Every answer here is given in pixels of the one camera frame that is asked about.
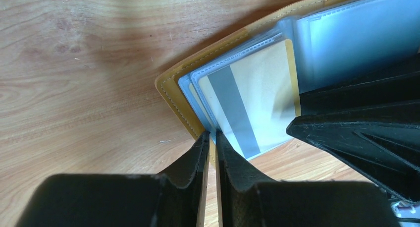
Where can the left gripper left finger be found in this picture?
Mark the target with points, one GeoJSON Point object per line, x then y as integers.
{"type": "Point", "coordinates": [173, 197]}

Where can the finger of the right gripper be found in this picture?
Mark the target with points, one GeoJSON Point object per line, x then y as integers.
{"type": "Point", "coordinates": [380, 142]}
{"type": "Point", "coordinates": [390, 84]}

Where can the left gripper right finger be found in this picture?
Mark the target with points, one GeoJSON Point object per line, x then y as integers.
{"type": "Point", "coordinates": [249, 198]}

